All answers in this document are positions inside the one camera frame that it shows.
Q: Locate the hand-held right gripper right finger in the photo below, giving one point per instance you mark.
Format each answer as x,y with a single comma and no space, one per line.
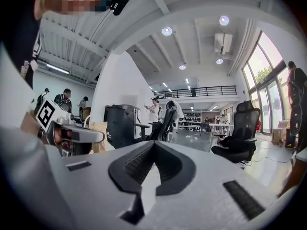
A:
204,200

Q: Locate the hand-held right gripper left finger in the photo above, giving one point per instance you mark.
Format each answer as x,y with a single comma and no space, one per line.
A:
91,188

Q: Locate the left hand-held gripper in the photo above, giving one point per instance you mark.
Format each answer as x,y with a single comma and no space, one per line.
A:
46,114

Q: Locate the brown cardboard box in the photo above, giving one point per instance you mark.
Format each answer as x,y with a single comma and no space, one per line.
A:
98,126

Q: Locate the person's left forearm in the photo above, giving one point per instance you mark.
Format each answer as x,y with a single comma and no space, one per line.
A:
28,124

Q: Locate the person's left hand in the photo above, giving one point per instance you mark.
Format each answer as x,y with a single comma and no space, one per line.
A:
58,136

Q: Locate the black bin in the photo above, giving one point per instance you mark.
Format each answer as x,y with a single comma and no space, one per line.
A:
120,128

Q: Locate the black bag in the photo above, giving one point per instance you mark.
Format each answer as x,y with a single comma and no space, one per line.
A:
230,142

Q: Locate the long tube ceiling light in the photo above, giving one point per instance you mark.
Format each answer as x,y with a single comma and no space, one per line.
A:
57,69

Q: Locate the white table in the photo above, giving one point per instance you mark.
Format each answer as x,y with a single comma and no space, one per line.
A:
220,125

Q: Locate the black mesh office chair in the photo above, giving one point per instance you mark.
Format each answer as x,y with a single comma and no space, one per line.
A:
244,121
168,121

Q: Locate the storage shelving unit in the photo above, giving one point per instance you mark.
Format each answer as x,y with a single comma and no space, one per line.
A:
189,121

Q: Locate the pale cloth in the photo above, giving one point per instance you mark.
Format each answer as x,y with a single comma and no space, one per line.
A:
178,111

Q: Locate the black mezzanine railing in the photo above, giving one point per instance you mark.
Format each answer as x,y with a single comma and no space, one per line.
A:
211,87

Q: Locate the round ceiling light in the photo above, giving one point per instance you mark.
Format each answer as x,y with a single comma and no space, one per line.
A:
166,31
219,61
223,20
182,66

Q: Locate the person's black printed shirt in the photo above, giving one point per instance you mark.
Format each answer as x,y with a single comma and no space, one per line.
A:
16,44

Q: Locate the large glass window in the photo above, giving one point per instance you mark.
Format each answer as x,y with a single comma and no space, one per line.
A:
261,61

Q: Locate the white air conditioner unit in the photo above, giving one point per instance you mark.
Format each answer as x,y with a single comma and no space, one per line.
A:
223,42

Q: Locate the black head-mounted camera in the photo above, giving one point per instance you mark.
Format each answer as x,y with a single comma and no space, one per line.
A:
121,3

